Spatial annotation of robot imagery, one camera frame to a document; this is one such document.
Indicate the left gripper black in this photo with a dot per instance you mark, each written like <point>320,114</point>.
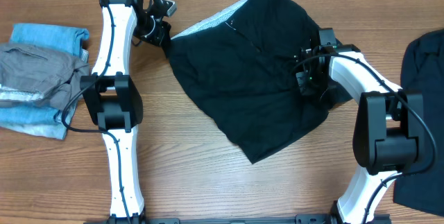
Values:
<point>164,37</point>

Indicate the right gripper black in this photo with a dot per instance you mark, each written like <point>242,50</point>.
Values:
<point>304,87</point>

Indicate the black shorts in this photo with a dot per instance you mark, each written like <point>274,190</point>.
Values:
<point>239,67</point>

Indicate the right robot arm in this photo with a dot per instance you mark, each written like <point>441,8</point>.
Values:
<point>389,132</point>

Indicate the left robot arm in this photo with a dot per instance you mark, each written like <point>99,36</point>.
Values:
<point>113,101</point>

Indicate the dark navy garment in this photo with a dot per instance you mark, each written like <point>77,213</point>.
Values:
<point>422,69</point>

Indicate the folded grey shorts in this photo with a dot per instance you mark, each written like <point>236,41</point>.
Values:
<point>38,76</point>

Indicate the folded blue jeans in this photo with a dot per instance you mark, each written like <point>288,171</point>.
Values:
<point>45,121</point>

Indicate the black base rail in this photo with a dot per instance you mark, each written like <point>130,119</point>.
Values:
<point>236,221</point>

